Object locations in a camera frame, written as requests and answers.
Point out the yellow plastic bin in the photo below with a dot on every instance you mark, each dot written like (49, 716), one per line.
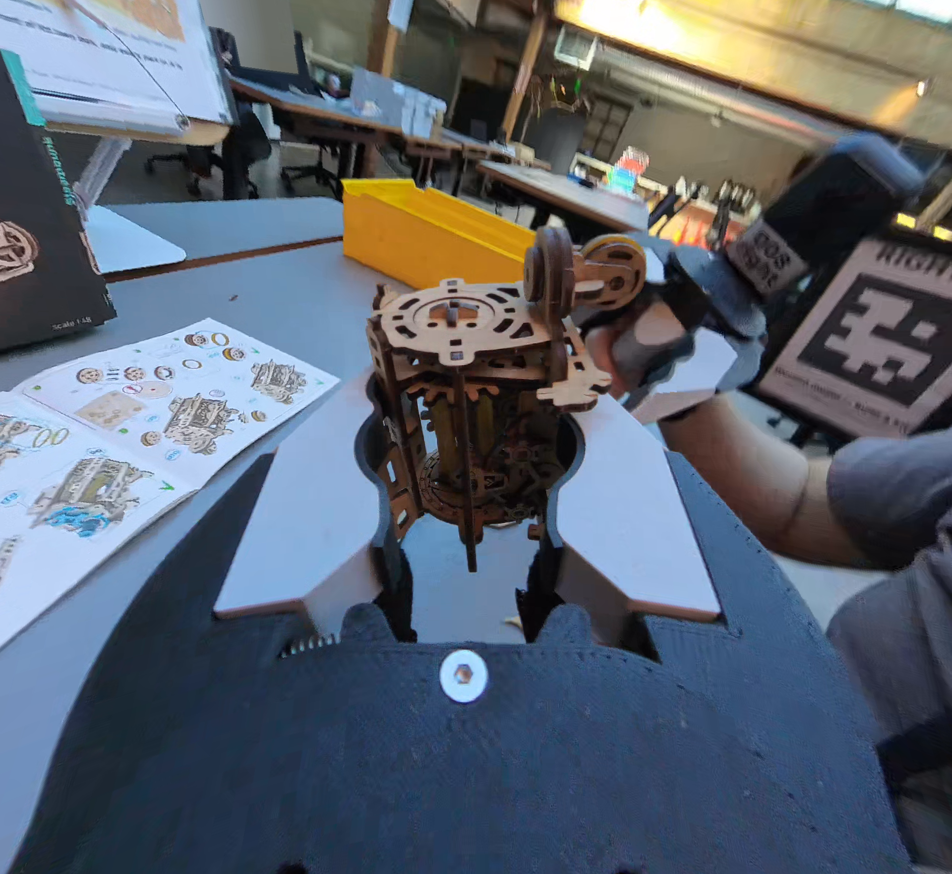
(416, 227)

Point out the white wall unit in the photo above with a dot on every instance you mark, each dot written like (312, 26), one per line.
(576, 48)

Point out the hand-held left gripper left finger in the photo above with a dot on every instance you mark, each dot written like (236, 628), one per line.
(297, 517)

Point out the black model kit box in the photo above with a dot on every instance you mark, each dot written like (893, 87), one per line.
(37, 234)

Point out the person's right hand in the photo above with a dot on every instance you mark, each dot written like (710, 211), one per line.
(606, 368)

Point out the long wooden workbench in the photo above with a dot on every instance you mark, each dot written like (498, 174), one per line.
(565, 193)

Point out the open assembly booklet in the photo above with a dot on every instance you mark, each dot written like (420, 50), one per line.
(134, 442)

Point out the white instruction sheet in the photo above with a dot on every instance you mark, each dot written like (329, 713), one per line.
(104, 11)

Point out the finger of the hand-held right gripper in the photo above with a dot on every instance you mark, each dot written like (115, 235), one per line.
(699, 279)
(699, 377)

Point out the person's right forearm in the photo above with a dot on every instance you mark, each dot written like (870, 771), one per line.
(744, 480)

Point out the white sheet stand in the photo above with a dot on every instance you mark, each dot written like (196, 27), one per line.
(126, 241)

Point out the wooden office desk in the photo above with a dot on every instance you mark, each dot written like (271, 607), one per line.
(327, 111)

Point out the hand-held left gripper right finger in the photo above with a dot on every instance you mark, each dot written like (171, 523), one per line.
(632, 517)

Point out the person's grey clothing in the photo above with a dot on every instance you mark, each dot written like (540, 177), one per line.
(907, 628)

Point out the black office chair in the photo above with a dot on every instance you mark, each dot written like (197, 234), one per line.
(238, 145)

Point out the wooden mechanical model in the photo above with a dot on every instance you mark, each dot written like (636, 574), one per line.
(476, 338)

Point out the black swivel chair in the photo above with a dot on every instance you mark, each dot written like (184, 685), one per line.
(312, 171)

